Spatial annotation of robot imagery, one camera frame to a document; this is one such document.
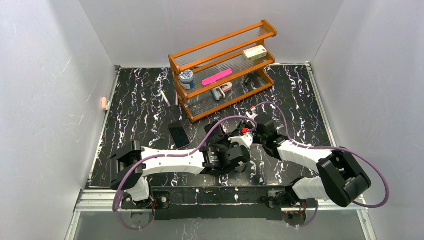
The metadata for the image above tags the purple smartphone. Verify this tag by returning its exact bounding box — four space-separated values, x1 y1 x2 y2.
167 120 191 150

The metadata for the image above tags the black smartphone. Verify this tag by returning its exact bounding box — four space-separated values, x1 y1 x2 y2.
204 121 225 142

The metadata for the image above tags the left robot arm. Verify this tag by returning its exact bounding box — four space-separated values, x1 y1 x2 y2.
110 129 253 202

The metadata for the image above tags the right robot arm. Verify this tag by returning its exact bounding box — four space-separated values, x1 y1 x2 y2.
229 115 372 207

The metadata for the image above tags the pink and blue stapler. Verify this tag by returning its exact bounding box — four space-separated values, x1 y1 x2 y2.
211 82 233 102

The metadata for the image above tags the small black clip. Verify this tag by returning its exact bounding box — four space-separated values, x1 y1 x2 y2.
243 73 255 85

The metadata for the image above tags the pink flat bar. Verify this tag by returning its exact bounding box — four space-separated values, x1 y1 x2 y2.
201 68 233 86

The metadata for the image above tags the orange wooden shelf rack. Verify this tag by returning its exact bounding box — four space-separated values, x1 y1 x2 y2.
168 19 277 123

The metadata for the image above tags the purple white pen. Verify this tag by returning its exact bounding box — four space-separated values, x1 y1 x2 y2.
159 90 172 108

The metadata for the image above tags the white marker pen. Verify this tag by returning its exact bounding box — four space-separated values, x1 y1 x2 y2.
175 91 179 106

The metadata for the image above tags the blue lidded jar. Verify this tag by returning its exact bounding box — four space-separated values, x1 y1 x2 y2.
179 69 195 90

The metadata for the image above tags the cream rectangular box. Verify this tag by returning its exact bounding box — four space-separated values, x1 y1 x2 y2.
242 45 268 63

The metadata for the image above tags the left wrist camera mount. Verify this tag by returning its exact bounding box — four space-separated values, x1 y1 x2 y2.
228 127 254 148

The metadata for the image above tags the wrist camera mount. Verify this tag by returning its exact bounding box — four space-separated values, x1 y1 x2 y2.
228 127 254 148
246 106 259 120

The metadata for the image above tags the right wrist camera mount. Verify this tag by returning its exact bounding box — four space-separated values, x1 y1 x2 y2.
246 106 259 120

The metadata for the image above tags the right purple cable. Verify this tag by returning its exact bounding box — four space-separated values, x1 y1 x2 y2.
250 101 390 228

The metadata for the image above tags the purple cable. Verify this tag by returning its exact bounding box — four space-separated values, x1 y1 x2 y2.
250 101 390 228
112 115 259 231

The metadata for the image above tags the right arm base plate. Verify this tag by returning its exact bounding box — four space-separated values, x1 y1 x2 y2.
260 186 309 210

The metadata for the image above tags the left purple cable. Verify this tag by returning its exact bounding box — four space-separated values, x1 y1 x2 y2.
112 115 259 231

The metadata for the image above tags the pink wall hook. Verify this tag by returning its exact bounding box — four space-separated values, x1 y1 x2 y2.
101 97 111 111

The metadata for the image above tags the aluminium front frame rail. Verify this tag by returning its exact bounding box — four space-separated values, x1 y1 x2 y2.
65 187 376 240

